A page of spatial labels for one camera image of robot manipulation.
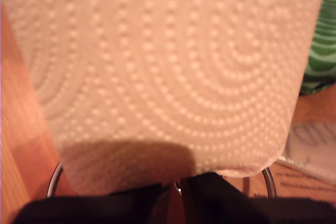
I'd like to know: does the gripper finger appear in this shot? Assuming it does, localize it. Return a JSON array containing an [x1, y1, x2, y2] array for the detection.
[[104, 183, 176, 224], [181, 172, 263, 224]]

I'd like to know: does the chrome wire towel stand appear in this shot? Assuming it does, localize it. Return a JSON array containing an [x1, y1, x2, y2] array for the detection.
[[46, 161, 278, 198]]

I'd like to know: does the white paper towel roll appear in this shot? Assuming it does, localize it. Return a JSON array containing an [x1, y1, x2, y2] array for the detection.
[[0, 0, 329, 196]]

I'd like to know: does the clear plastic printed bag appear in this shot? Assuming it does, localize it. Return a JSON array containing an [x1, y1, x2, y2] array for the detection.
[[244, 121, 336, 198]]

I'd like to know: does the green wave-patterned pouch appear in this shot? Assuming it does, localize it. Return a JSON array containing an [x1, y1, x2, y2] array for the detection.
[[300, 0, 336, 95]]

